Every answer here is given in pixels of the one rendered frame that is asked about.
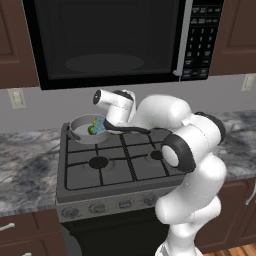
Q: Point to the brown drawer front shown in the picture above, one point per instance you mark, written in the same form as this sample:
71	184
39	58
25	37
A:
33	225

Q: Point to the black microwave door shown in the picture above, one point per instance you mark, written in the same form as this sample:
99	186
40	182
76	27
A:
106	36

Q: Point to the grey stove knob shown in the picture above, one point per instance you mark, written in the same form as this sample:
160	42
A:
148	200
70	212
125	204
96	208

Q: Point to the green broccoli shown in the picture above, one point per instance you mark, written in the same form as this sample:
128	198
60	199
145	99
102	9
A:
91	129

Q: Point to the brown wall cupboard door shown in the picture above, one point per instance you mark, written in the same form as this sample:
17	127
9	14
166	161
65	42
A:
15	43
236	33

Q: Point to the black microwave oven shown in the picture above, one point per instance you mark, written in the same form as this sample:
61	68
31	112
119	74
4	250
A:
203	40

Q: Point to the white wall outlet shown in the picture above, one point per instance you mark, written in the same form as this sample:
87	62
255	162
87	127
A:
248	82
17	98

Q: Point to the brown base cupboard door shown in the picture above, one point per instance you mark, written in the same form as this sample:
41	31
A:
33	248
236	216

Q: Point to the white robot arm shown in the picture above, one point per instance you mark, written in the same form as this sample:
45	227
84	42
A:
196	156

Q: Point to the grey gas hob stove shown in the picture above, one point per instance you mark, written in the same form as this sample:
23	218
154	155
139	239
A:
110	186

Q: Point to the grey metal pot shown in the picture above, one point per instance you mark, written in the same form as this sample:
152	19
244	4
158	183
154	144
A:
80	133

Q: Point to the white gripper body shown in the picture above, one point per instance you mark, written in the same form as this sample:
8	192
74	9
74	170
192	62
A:
117	130

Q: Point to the teal lumpy vegetable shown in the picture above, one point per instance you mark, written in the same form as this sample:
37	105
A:
99	124

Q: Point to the black oven door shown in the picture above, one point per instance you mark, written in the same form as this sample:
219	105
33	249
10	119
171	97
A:
116	236

